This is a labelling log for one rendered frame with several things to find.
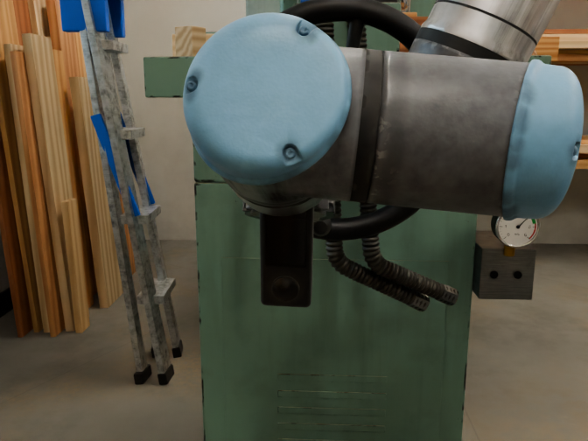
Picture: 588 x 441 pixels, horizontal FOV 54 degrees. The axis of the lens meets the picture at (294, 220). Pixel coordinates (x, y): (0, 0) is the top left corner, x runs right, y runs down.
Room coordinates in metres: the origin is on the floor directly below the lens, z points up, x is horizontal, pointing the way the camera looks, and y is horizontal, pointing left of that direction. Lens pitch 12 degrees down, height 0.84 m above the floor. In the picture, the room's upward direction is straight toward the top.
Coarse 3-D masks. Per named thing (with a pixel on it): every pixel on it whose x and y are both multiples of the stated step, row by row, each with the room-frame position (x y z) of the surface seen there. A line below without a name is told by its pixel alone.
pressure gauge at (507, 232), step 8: (496, 216) 0.81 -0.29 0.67; (496, 224) 0.80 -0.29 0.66; (504, 224) 0.80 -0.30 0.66; (512, 224) 0.80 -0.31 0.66; (528, 224) 0.80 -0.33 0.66; (536, 224) 0.80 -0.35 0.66; (496, 232) 0.80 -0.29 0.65; (504, 232) 0.80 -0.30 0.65; (512, 232) 0.80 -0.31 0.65; (520, 232) 0.80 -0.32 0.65; (528, 232) 0.80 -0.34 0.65; (536, 232) 0.80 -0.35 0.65; (504, 240) 0.80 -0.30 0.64; (512, 240) 0.80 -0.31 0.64; (520, 240) 0.80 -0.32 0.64; (528, 240) 0.80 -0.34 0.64; (504, 248) 0.82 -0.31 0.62; (512, 248) 0.82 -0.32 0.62
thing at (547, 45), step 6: (540, 42) 1.01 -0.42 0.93; (546, 42) 1.01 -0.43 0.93; (552, 42) 1.01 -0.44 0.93; (558, 42) 1.01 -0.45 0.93; (540, 48) 1.01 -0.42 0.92; (546, 48) 1.01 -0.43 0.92; (552, 48) 1.01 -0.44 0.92; (558, 48) 1.01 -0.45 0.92; (540, 54) 1.01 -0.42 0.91; (546, 54) 1.01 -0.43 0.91; (552, 54) 1.01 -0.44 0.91; (552, 60) 1.01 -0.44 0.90
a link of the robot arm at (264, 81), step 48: (240, 48) 0.31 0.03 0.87; (288, 48) 0.31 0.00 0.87; (336, 48) 0.31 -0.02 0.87; (192, 96) 0.31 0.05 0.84; (240, 96) 0.30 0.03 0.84; (288, 96) 0.30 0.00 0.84; (336, 96) 0.30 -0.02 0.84; (240, 144) 0.29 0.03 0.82; (288, 144) 0.29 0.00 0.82; (336, 144) 0.31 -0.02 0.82; (240, 192) 0.38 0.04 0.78; (288, 192) 0.33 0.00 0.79; (336, 192) 0.32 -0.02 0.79
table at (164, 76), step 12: (144, 60) 0.89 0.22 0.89; (156, 60) 0.89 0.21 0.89; (168, 60) 0.89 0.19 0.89; (180, 60) 0.89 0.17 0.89; (528, 60) 0.86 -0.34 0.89; (144, 72) 0.89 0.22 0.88; (156, 72) 0.89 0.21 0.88; (168, 72) 0.89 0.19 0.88; (180, 72) 0.89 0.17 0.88; (144, 84) 0.89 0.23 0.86; (156, 84) 0.89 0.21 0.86; (168, 84) 0.89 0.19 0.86; (180, 84) 0.89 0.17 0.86; (156, 96) 0.89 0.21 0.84; (168, 96) 0.89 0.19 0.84; (180, 96) 0.89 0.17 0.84
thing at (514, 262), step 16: (480, 240) 0.88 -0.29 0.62; (496, 240) 0.88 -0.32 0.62; (480, 256) 0.83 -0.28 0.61; (496, 256) 0.83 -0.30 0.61; (512, 256) 0.83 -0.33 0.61; (528, 256) 0.82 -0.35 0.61; (480, 272) 0.83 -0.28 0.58; (496, 272) 0.82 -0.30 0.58; (512, 272) 0.83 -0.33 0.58; (528, 272) 0.82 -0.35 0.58; (480, 288) 0.83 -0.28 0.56; (496, 288) 0.83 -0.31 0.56; (512, 288) 0.83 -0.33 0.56; (528, 288) 0.82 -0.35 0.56
